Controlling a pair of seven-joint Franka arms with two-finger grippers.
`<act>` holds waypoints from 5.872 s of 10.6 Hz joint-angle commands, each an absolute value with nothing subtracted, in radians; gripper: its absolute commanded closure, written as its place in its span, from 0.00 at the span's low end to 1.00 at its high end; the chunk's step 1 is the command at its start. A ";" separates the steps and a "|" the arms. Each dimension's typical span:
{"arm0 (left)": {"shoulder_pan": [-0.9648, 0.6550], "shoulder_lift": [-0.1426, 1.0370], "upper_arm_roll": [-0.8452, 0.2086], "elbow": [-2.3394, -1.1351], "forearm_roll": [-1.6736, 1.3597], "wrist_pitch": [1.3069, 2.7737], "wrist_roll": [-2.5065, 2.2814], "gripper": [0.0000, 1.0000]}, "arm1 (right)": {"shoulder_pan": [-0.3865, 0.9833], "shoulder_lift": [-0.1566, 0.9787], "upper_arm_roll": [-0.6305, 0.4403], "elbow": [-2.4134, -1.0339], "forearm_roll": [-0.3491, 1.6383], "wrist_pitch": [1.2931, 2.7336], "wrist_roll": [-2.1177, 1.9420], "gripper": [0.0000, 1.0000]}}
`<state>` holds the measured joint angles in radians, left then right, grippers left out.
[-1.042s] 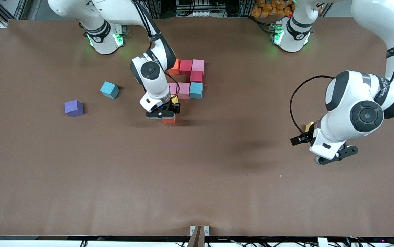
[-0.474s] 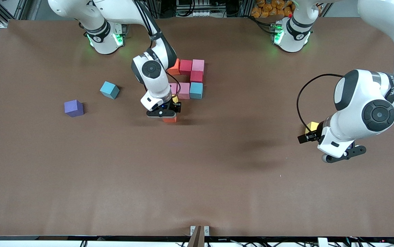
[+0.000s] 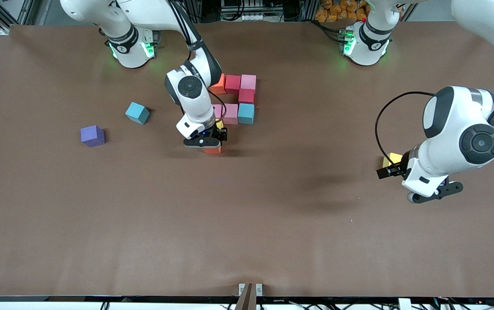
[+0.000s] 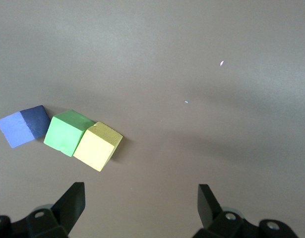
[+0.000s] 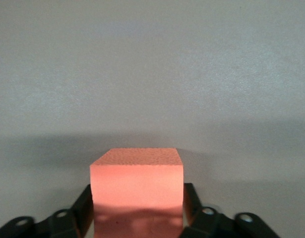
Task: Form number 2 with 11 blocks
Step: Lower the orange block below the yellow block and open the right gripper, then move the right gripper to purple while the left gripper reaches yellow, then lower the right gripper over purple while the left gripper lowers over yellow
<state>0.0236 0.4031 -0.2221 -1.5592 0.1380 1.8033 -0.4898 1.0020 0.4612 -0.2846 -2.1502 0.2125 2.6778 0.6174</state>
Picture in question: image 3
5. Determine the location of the black base cable bundle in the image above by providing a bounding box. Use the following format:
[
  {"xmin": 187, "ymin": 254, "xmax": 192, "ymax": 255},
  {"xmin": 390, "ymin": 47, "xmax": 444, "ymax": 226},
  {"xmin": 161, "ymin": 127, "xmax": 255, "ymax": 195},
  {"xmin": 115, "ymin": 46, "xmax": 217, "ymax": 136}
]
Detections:
[{"xmin": 312, "ymin": 19, "xmax": 344, "ymax": 43}]

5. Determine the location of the light blue foam cube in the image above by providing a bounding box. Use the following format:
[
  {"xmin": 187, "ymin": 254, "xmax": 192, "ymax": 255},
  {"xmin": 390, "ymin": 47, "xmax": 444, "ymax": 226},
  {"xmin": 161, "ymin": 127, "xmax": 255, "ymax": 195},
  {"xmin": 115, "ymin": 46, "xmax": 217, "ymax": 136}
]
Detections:
[
  {"xmin": 125, "ymin": 102, "xmax": 151, "ymax": 125},
  {"xmin": 238, "ymin": 103, "xmax": 256, "ymax": 125}
]

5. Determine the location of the paper table cover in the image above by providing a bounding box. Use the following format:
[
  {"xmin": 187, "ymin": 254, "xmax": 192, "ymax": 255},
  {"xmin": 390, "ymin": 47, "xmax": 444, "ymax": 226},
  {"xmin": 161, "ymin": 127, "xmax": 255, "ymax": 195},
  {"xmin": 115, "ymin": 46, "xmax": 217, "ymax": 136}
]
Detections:
[{"xmin": 0, "ymin": 22, "xmax": 494, "ymax": 298}]

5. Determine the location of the pile of orange objects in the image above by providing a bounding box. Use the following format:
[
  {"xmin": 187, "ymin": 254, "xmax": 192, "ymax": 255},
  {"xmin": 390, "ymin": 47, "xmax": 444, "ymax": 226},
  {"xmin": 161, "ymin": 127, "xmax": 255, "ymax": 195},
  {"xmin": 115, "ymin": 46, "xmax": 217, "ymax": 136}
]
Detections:
[{"xmin": 315, "ymin": 0, "xmax": 370, "ymax": 23}]

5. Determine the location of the metal mounting bracket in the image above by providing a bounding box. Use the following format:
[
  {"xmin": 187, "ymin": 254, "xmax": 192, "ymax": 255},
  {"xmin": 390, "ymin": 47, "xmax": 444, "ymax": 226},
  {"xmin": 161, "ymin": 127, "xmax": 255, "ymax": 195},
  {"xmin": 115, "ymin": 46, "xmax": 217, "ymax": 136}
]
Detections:
[{"xmin": 238, "ymin": 282, "xmax": 263, "ymax": 310}]

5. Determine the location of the purple foam cube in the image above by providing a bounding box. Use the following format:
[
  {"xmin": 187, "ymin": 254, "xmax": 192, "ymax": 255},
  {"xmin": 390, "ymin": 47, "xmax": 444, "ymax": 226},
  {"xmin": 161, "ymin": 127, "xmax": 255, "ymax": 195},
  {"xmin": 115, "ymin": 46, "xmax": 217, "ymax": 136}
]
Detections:
[{"xmin": 80, "ymin": 125, "xmax": 106, "ymax": 148}]

